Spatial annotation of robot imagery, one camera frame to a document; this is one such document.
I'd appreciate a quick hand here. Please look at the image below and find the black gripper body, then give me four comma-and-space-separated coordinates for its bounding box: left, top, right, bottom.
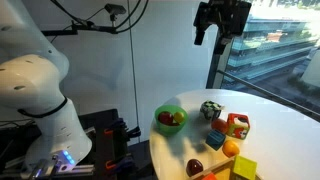
193, 0, 253, 37

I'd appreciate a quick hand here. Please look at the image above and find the blue building block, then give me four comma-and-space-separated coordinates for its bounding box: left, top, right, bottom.
205, 129, 227, 152

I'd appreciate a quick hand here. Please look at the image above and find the lime green building block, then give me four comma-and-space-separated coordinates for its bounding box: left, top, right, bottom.
232, 154, 258, 180

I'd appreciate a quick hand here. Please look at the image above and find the wooden block tray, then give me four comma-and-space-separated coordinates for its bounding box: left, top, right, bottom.
188, 156, 264, 180

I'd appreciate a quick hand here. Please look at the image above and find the orange-red building block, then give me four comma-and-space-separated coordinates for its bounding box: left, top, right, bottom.
201, 172, 218, 180

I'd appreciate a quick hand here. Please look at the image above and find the metal window handrail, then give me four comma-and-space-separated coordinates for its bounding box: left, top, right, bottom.
216, 69, 320, 123

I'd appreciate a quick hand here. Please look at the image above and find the orange-red round toy fruit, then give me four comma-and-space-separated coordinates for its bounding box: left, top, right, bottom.
211, 117, 229, 135

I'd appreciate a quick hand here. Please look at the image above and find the yellow toy lemon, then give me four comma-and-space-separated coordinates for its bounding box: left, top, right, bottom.
173, 111, 186, 124

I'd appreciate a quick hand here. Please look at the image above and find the red green picture cube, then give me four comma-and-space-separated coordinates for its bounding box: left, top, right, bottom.
226, 112, 251, 141

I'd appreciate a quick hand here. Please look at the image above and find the red toy apple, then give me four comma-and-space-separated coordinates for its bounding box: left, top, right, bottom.
157, 111, 175, 127

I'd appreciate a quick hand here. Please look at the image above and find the green plastic bowl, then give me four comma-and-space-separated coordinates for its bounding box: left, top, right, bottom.
154, 104, 189, 137

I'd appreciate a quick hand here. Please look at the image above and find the orange toy fruit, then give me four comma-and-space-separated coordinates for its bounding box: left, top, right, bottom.
221, 139, 241, 158

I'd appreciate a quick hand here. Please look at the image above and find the blue orange clamp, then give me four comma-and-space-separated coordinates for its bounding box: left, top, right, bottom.
104, 117, 142, 141
105, 155, 135, 172

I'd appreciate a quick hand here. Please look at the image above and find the dark red toy plum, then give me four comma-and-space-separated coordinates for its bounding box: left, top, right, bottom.
185, 158, 205, 178

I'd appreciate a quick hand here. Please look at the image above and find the black robot cart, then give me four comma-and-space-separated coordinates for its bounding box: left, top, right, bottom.
0, 108, 158, 180

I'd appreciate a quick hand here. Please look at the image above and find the dark window post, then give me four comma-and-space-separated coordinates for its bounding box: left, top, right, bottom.
205, 31, 233, 90

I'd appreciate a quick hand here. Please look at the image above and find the thin black hanging cable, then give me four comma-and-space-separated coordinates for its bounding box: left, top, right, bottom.
127, 0, 141, 134

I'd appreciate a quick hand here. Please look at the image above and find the black camera on boom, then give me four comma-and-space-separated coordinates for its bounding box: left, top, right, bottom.
104, 3, 128, 22

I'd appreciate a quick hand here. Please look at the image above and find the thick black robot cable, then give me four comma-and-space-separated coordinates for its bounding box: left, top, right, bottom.
49, 0, 150, 34

